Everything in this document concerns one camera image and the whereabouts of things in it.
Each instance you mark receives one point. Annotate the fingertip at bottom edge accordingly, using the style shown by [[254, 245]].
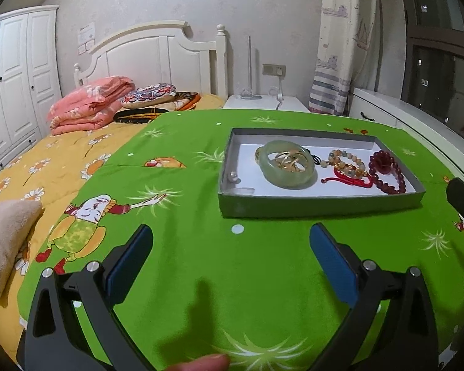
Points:
[[213, 362]]

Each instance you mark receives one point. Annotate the green cartoon print cloth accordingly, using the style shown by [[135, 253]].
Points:
[[253, 287]]

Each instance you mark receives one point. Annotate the patterned blue red pillow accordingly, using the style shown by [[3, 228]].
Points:
[[149, 95]]

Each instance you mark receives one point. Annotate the dark window frame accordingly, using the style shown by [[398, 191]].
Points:
[[434, 72]]

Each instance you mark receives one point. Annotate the sailboat print curtain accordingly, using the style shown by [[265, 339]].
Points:
[[346, 29]]

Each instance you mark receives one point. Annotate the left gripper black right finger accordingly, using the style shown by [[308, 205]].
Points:
[[407, 339]]

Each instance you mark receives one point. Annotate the folded pink blanket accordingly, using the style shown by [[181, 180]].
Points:
[[90, 106]]

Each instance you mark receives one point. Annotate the white nightstand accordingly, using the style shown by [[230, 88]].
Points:
[[269, 103]]

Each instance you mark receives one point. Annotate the white wardrobe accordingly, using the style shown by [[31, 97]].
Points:
[[29, 81]]

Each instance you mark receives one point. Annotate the white low cabinet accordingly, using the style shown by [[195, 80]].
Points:
[[444, 143]]

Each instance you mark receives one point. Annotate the white lamp stand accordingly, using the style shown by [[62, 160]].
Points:
[[248, 93]]

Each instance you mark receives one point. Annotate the pale green jade bangle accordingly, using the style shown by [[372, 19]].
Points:
[[281, 178]]

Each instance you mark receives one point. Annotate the beige plush towel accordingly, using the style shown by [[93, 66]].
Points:
[[17, 218]]

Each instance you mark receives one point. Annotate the grey shallow cardboard tray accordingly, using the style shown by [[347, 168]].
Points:
[[345, 186]]

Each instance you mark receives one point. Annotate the orange black folded cloth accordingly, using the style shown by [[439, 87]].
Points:
[[185, 101]]

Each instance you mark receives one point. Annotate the white wooden headboard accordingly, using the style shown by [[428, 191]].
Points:
[[161, 52]]

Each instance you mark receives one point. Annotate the white wall notice paper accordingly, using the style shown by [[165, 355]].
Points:
[[86, 38]]

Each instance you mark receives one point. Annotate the yellow floral bedsheet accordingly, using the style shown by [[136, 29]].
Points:
[[31, 185]]

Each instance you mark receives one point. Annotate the white pearl earring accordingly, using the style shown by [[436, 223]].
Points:
[[233, 177]]

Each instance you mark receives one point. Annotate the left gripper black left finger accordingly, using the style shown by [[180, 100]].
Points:
[[54, 339]]

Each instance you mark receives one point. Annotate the gold ring ornament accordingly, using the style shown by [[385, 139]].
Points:
[[293, 161]]

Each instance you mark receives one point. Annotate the wall power socket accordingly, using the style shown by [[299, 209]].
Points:
[[274, 70]]

